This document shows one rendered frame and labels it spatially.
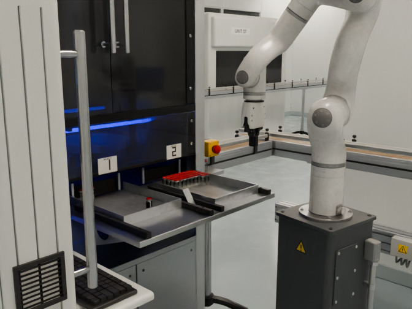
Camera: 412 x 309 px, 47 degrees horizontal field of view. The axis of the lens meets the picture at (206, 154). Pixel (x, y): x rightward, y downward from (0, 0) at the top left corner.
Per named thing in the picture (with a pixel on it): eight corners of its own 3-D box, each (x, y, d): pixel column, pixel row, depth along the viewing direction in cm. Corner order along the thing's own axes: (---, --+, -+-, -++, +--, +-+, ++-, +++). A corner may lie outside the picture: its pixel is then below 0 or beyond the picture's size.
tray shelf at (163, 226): (56, 212, 174) (55, 207, 174) (190, 176, 224) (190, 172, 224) (140, 247, 142) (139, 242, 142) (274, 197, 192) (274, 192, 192)
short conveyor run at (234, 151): (190, 179, 226) (190, 146, 223) (168, 173, 237) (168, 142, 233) (274, 156, 276) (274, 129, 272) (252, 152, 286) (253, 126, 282)
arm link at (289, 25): (297, 19, 153) (245, 94, 167) (311, 21, 167) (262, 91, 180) (276, 3, 155) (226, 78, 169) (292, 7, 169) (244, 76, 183)
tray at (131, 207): (67, 204, 177) (67, 195, 176) (123, 189, 196) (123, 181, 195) (124, 226, 155) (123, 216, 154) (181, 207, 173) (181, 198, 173)
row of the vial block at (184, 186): (172, 190, 194) (172, 179, 193) (202, 182, 206) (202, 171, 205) (176, 192, 192) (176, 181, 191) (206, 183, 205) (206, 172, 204)
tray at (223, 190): (153, 189, 195) (152, 181, 195) (197, 178, 214) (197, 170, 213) (214, 208, 173) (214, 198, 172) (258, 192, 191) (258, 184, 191)
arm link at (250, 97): (252, 91, 183) (252, 99, 184) (238, 92, 177) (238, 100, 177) (270, 92, 178) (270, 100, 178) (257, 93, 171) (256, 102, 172)
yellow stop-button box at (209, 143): (197, 155, 224) (197, 140, 222) (208, 152, 229) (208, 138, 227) (209, 157, 219) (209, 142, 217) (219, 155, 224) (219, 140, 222)
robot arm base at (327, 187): (363, 215, 171) (367, 165, 167) (330, 227, 160) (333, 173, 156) (321, 202, 186) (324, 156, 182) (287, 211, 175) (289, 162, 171)
